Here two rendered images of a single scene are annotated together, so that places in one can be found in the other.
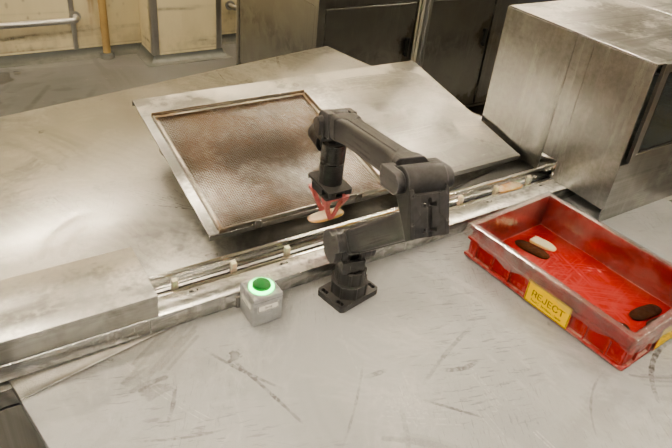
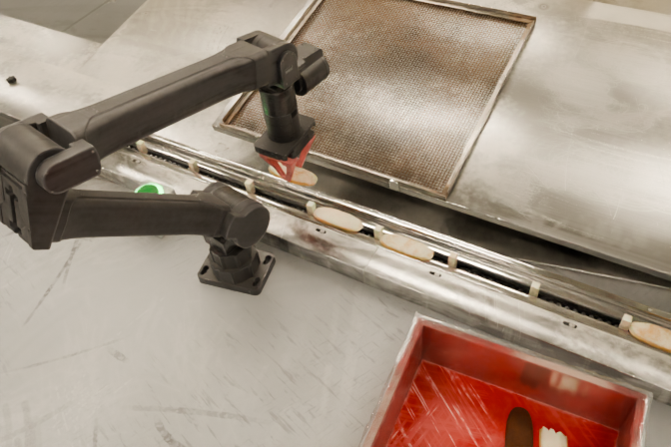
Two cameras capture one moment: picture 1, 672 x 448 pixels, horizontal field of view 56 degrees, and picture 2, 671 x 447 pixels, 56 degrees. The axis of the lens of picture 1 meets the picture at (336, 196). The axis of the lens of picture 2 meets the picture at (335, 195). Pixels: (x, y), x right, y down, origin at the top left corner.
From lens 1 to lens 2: 1.30 m
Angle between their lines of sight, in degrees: 53
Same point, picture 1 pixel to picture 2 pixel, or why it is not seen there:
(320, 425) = (24, 341)
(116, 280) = not seen: hidden behind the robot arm
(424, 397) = (100, 417)
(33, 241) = (163, 55)
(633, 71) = not seen: outside the picture
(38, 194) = (225, 19)
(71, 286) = (65, 97)
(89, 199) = not seen: hidden behind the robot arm
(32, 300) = (38, 91)
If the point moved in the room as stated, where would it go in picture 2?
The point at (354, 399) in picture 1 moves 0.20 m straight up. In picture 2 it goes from (70, 353) to (17, 280)
